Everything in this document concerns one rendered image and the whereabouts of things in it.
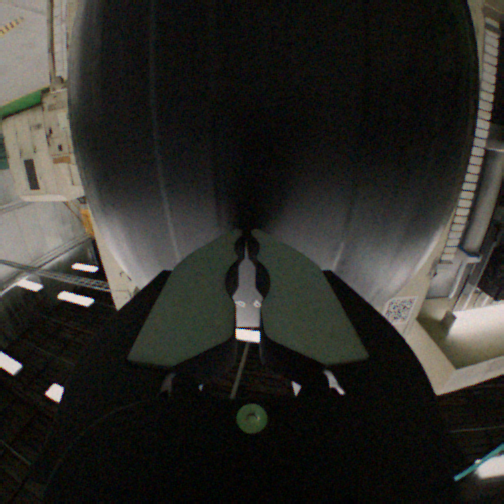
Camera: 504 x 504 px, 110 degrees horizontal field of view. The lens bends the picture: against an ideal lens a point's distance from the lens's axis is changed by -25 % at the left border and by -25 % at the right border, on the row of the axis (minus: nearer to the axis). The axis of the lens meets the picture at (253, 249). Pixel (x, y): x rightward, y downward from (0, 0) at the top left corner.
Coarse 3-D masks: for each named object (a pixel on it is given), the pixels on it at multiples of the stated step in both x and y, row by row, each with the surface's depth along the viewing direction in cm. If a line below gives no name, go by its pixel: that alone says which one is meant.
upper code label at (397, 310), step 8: (416, 296) 43; (392, 304) 43; (400, 304) 44; (408, 304) 44; (384, 312) 44; (392, 312) 44; (400, 312) 45; (408, 312) 45; (392, 320) 45; (400, 320) 46
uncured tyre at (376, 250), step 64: (128, 0) 8; (192, 0) 8; (256, 0) 8; (320, 0) 8; (384, 0) 8; (448, 0) 8; (128, 64) 9; (192, 64) 9; (256, 64) 9; (320, 64) 9; (384, 64) 9; (448, 64) 9; (128, 128) 10; (192, 128) 10; (256, 128) 10; (320, 128) 10; (384, 128) 10; (448, 128) 10; (128, 192) 12; (192, 192) 12; (256, 192) 12; (320, 192) 12; (384, 192) 12; (448, 192) 12; (128, 256) 15; (320, 256) 15; (384, 256) 15; (256, 320) 22
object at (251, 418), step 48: (192, 384) 5; (96, 432) 3; (144, 432) 4; (192, 432) 4; (240, 432) 4; (288, 432) 4; (336, 432) 4; (384, 432) 4; (48, 480) 3; (96, 480) 3; (144, 480) 3; (192, 480) 3; (240, 480) 3; (288, 480) 3; (336, 480) 3; (384, 480) 3; (432, 480) 3
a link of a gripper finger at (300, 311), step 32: (256, 256) 9; (288, 256) 9; (256, 288) 10; (288, 288) 8; (320, 288) 8; (288, 320) 7; (320, 320) 7; (288, 352) 6; (320, 352) 6; (352, 352) 6
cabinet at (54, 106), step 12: (48, 96) 304; (60, 96) 302; (48, 108) 313; (60, 108) 311; (48, 120) 324; (60, 120) 320; (48, 132) 334; (60, 132) 330; (48, 144) 343; (60, 144) 340; (60, 156) 350
